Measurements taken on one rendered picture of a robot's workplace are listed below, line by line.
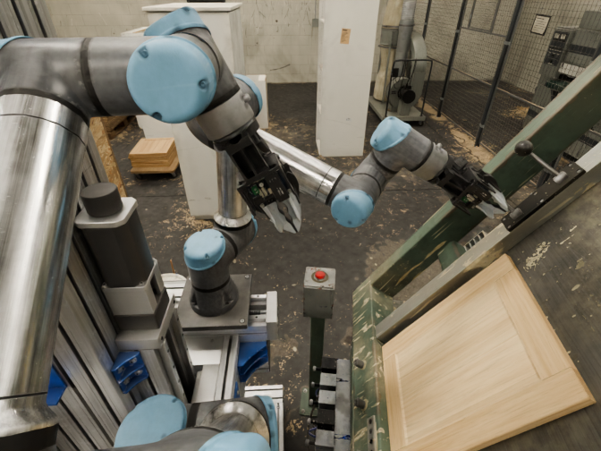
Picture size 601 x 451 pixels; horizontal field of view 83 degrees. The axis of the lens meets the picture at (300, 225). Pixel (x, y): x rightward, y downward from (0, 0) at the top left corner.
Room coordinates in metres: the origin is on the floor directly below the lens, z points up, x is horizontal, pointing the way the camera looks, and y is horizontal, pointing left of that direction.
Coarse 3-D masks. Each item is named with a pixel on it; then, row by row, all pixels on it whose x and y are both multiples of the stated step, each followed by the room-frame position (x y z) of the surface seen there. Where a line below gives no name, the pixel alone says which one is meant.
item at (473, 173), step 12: (444, 168) 0.65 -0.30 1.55; (468, 168) 0.69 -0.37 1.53; (432, 180) 0.66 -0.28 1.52; (444, 180) 0.63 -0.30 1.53; (456, 180) 0.65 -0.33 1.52; (468, 180) 0.65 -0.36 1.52; (480, 180) 0.64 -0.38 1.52; (456, 192) 0.64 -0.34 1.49; (468, 192) 0.64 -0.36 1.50; (480, 192) 0.63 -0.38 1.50; (456, 204) 0.64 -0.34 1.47; (468, 204) 0.64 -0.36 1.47
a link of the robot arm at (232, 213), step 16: (240, 80) 0.87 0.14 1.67; (256, 96) 0.87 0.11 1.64; (256, 112) 0.88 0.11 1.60; (224, 160) 0.84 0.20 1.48; (224, 176) 0.84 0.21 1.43; (224, 192) 0.85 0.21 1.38; (224, 208) 0.85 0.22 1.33; (240, 208) 0.86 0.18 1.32; (224, 224) 0.84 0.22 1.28; (240, 224) 0.85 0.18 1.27; (256, 224) 0.92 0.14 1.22; (240, 240) 0.84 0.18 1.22
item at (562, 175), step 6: (516, 144) 0.77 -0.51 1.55; (522, 144) 0.76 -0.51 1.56; (528, 144) 0.75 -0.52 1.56; (516, 150) 0.76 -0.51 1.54; (522, 150) 0.75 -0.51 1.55; (528, 150) 0.75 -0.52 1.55; (522, 156) 0.75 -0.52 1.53; (534, 156) 0.74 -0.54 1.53; (540, 162) 0.73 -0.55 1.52; (546, 168) 0.72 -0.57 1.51; (552, 168) 0.72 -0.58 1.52; (558, 174) 0.71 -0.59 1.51; (564, 174) 0.70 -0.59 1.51; (558, 180) 0.70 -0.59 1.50
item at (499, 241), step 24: (600, 144) 0.71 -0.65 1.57; (600, 168) 0.67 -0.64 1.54; (576, 192) 0.68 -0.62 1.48; (552, 216) 0.68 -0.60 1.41; (480, 240) 0.74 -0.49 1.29; (504, 240) 0.69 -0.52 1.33; (456, 264) 0.73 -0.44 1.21; (480, 264) 0.69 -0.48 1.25; (432, 288) 0.72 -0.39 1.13; (456, 288) 0.70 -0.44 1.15; (408, 312) 0.71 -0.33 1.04; (384, 336) 0.72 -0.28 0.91
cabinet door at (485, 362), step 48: (480, 288) 0.63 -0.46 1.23; (528, 288) 0.55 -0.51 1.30; (432, 336) 0.60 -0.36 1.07; (480, 336) 0.51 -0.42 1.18; (528, 336) 0.44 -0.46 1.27; (432, 384) 0.48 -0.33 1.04; (480, 384) 0.41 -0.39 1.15; (528, 384) 0.37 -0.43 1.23; (576, 384) 0.32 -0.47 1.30; (432, 432) 0.38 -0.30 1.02; (480, 432) 0.33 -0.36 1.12
